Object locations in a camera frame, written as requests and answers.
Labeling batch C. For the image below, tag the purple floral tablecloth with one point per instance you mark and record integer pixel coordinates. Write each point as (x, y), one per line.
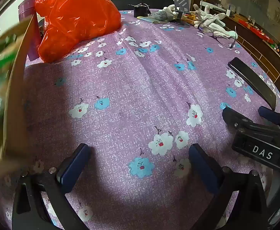
(142, 88)

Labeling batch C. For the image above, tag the black sofa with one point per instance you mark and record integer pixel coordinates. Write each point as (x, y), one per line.
(142, 0)

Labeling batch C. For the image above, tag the small black box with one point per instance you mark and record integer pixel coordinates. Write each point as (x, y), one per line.
(141, 11)

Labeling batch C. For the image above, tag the grey phone stand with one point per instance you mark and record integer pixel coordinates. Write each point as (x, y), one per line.
(181, 3)

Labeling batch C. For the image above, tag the cardboard box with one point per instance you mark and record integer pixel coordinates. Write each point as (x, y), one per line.
(17, 88)

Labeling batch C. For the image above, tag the dark-framed eyeglasses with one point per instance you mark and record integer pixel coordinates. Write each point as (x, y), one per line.
(213, 34)

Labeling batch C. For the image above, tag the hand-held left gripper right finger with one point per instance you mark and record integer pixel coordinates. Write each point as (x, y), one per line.
(202, 167)

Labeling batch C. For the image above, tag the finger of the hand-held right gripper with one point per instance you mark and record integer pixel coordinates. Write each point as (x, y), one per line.
(233, 118)
(270, 115)

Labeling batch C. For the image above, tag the orange snack packets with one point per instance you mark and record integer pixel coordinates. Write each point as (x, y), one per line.
(190, 16)

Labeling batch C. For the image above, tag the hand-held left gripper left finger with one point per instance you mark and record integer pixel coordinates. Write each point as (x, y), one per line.
(72, 170)

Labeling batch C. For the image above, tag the purple thermos bottle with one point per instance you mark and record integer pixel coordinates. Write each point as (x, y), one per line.
(26, 7)

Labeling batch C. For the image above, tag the red box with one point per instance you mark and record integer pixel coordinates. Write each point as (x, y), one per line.
(257, 31)

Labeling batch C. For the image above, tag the white cotton glove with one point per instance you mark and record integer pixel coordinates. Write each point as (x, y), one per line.
(201, 13)
(215, 20)
(226, 33)
(167, 9)

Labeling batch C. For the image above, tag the red plastic bag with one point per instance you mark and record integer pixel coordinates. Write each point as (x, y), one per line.
(77, 21)

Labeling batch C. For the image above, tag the black smartphone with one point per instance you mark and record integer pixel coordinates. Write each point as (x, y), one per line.
(252, 81)

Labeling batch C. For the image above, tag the wooden glass-door cabinet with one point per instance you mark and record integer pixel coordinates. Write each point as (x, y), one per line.
(250, 4)

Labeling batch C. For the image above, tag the clear bag with dark contents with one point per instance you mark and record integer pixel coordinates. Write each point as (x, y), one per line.
(165, 15)

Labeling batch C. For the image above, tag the thin printed booklet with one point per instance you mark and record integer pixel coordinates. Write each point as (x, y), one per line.
(151, 20)

